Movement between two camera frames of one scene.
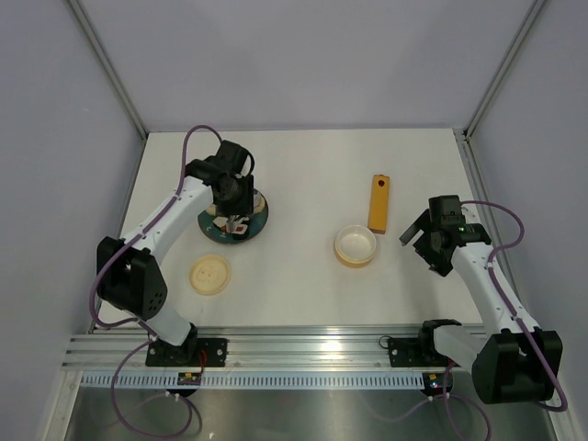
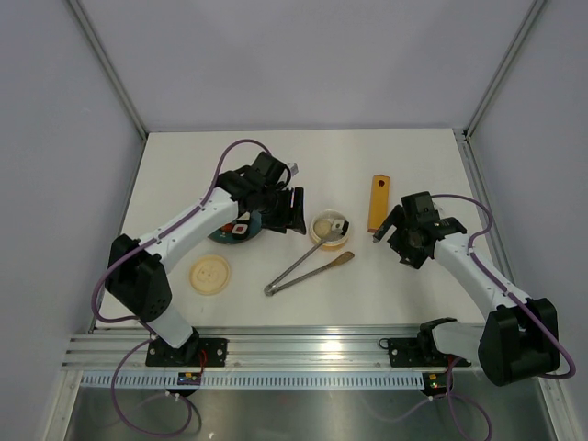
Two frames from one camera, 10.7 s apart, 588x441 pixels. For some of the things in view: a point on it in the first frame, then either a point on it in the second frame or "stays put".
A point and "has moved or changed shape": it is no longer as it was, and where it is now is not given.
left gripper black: x=244 y=206 to x=281 y=222
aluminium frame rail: x=124 y=346 stays put
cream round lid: x=209 y=275 stays put
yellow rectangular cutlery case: x=378 y=205 stays put
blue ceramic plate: x=257 y=223 stays put
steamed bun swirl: x=259 y=203 has moved or changed shape
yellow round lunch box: x=355 y=245 to x=332 y=226
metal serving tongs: x=232 y=220 to x=273 y=288
